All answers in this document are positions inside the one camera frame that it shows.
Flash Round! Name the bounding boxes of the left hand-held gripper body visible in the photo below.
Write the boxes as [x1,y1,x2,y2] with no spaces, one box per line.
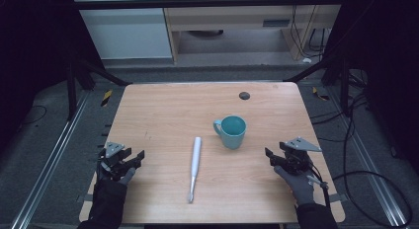
[98,141,133,180]

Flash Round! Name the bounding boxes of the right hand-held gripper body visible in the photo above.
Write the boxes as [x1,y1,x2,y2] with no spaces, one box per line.
[278,136,323,177]

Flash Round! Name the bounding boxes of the teal cup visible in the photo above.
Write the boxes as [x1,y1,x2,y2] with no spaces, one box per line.
[212,114,248,151]

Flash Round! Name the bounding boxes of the white electric toothbrush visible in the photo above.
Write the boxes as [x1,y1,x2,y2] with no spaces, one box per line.
[187,136,203,204]

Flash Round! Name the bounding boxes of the person's left hand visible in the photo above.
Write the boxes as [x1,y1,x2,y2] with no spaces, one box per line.
[94,158,136,192]

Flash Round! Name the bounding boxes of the yellow black tape strip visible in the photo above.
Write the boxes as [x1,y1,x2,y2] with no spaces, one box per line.
[100,89,114,109]
[311,86,331,103]

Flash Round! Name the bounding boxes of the black metal stand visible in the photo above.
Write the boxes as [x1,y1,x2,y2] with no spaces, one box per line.
[282,54,353,118]
[64,49,133,122]

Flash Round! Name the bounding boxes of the white cabinet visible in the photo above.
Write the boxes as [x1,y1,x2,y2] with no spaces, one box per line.
[69,0,174,61]

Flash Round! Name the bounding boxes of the dark curtain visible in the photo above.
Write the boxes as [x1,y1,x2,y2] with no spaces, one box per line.
[320,0,419,178]
[0,0,106,151]

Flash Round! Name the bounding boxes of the wooden desk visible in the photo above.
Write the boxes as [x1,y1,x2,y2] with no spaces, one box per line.
[159,0,345,63]

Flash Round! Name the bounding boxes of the black horizontal bar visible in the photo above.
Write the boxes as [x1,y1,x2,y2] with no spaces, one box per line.
[73,0,346,11]

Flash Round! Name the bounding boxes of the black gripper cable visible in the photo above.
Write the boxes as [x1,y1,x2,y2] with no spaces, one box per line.
[305,161,332,210]

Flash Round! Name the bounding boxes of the black floor cable loop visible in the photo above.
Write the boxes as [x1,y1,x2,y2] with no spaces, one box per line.
[309,90,414,229]

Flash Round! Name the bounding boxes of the grey table bracket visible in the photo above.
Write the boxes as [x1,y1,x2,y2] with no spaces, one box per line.
[76,192,94,204]
[328,192,349,204]

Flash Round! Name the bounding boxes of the aluminium floor rail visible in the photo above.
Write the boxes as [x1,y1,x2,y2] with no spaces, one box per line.
[9,90,91,229]
[327,86,411,229]

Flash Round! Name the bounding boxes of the thin black floor cable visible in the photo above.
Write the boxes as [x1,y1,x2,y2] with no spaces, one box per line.
[19,105,48,127]

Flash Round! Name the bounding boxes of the hanging black cables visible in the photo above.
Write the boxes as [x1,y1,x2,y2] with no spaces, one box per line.
[289,0,332,59]

